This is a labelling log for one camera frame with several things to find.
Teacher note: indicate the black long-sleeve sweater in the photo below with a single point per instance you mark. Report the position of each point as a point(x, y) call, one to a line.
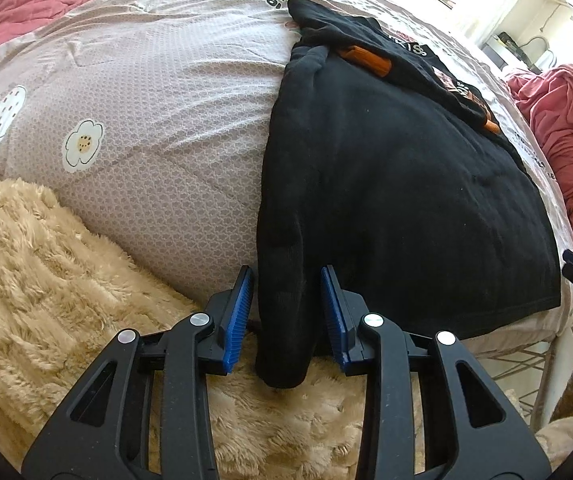
point(391, 185)

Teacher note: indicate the fluffy cream blanket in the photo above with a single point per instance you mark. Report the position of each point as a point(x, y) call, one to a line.
point(56, 270)

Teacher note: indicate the floral beige quilt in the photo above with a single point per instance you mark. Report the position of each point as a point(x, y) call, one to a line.
point(141, 110)

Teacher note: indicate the pink quilted blanket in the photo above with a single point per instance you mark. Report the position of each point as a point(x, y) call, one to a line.
point(41, 5)

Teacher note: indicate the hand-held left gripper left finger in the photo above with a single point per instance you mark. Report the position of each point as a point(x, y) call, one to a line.
point(239, 320)

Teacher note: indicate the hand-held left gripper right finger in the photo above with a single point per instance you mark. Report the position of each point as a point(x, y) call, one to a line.
point(334, 320)

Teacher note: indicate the crumpled pink cloth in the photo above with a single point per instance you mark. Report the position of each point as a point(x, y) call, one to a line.
point(571, 125)

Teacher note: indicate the white metal rack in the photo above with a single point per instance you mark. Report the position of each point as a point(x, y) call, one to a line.
point(551, 360)

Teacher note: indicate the white box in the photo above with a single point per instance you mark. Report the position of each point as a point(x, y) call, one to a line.
point(504, 52)

